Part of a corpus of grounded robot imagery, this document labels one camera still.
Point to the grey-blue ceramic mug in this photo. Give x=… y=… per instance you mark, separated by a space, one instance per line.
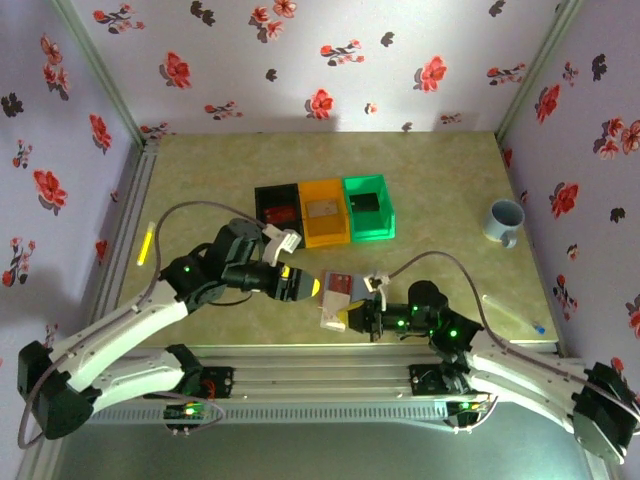
x=502 y=220

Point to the black plastic bin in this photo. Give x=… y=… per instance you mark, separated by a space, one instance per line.
x=262 y=200

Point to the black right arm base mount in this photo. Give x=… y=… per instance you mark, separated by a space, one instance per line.
x=425 y=380

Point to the clear pen with blue cap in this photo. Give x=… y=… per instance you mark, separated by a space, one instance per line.
x=510 y=312

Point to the white credit card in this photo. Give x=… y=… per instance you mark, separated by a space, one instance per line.
x=336 y=305

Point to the green plastic bin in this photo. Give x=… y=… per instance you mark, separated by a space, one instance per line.
x=372 y=230

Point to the aluminium corner post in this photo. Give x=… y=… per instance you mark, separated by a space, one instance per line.
x=95 y=65
x=542 y=60

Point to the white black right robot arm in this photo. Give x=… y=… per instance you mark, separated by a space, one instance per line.
x=540 y=375

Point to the short aluminium side rail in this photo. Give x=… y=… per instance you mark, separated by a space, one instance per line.
x=132 y=200

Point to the gold credit card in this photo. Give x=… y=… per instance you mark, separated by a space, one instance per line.
x=322 y=209

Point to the black credit card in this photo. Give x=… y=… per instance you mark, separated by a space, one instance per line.
x=365 y=205

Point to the yellow plastic bin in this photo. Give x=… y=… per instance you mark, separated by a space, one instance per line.
x=325 y=235

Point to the green controller circuit board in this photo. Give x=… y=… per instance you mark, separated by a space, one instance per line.
x=465 y=410
x=187 y=412

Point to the long aluminium frame rail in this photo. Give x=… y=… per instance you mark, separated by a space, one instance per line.
x=320 y=370

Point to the yellow highlighter pen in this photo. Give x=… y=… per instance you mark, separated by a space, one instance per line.
x=146 y=245

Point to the red credit card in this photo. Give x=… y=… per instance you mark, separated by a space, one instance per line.
x=280 y=215
x=340 y=283

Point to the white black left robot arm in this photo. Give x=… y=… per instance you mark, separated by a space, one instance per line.
x=115 y=335

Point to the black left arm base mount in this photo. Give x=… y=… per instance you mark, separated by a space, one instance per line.
x=220 y=382

